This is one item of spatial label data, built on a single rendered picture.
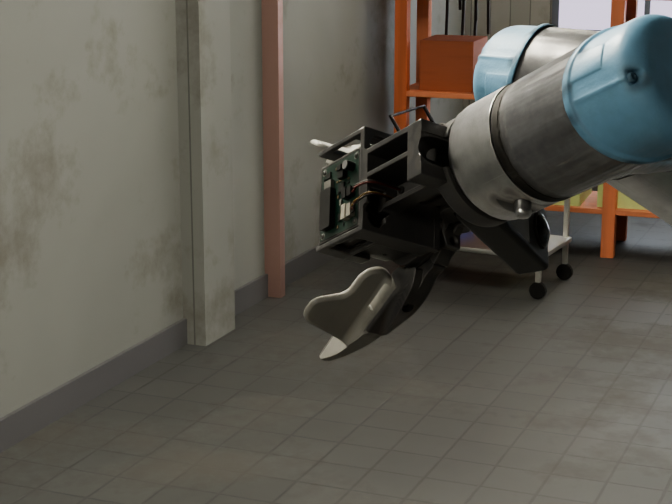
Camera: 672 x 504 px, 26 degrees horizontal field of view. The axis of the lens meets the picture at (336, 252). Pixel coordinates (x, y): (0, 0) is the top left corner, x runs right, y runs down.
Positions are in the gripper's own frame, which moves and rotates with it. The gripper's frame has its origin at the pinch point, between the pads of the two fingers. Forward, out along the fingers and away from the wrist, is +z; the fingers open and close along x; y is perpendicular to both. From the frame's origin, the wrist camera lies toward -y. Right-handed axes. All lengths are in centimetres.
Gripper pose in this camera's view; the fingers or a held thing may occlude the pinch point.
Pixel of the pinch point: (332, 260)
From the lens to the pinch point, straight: 105.3
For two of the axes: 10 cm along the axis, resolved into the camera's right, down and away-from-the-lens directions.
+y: -8.2, -2.2, -5.2
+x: -0.3, 9.4, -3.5
